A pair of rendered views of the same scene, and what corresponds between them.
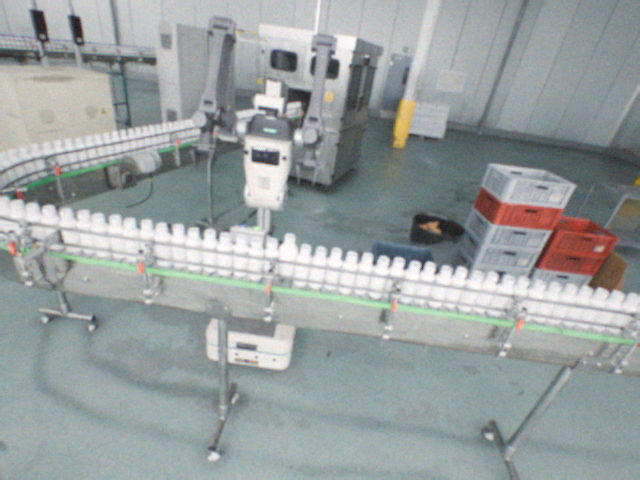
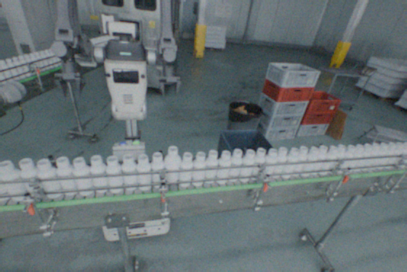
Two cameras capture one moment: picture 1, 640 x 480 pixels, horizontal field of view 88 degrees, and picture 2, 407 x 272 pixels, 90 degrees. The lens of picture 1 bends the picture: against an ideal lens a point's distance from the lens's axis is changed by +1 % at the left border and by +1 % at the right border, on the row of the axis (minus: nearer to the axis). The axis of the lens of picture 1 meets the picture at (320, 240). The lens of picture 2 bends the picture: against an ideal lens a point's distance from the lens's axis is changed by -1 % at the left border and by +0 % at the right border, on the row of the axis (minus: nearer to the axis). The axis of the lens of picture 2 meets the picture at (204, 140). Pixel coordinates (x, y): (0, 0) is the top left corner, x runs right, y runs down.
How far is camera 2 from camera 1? 0.42 m
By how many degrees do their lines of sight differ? 14
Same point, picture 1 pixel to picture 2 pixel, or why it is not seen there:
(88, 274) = not seen: outside the picture
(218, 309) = (117, 220)
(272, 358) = (157, 228)
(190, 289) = (87, 212)
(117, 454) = not seen: outside the picture
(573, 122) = (293, 33)
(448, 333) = (295, 193)
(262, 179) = (126, 96)
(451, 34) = not seen: outside the picture
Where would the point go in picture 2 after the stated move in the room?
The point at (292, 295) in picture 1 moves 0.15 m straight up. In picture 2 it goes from (181, 196) to (183, 170)
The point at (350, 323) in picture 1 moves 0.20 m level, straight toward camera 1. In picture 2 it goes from (227, 204) to (234, 242)
